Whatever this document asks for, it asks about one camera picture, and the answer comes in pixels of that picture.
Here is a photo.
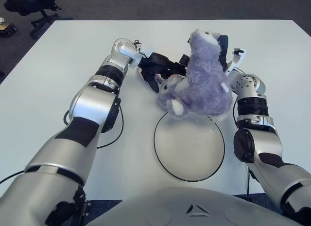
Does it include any brown cardboard box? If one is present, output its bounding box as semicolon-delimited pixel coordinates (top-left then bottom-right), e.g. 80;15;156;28
0;17;18;38

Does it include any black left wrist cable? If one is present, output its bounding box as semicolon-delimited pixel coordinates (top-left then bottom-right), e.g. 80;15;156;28
132;38;149;59

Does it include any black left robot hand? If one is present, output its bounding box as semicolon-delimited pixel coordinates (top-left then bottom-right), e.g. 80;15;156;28
137;52;191;93

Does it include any purple plush bunny doll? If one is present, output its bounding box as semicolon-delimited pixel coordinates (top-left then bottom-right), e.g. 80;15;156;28
138;28;234;122

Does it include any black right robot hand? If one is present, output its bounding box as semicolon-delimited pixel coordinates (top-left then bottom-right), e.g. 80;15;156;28
187;34;230;72

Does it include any silver robot torso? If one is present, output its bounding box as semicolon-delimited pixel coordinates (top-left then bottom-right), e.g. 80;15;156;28
85;187;302;226

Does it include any white plate with black rim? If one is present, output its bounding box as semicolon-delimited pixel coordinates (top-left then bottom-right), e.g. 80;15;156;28
154;111;225;183

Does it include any black office chair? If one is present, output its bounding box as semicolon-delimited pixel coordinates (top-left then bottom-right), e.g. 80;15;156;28
3;0;73;40

